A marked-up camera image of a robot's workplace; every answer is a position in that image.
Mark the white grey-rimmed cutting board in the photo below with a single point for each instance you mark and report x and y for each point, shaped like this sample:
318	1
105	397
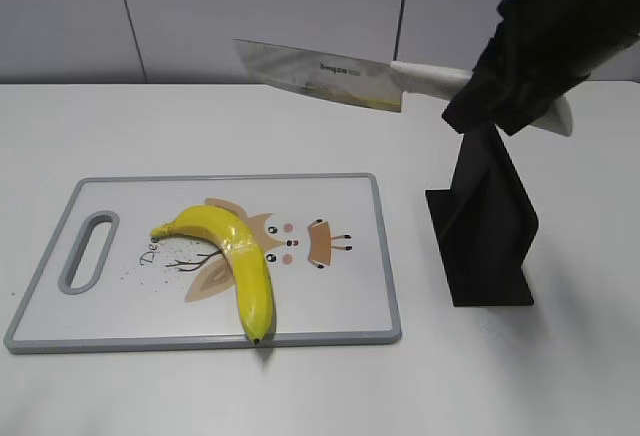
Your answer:
104	284

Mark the white-handled kitchen knife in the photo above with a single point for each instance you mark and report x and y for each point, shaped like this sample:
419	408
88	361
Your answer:
347	80

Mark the black knife stand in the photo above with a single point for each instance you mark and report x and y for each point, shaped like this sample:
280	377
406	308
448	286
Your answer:
485	224

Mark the yellow plastic banana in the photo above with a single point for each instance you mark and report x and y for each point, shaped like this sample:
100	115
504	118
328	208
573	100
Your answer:
226	231

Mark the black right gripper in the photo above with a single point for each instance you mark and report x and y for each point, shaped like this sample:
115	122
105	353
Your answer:
540	50

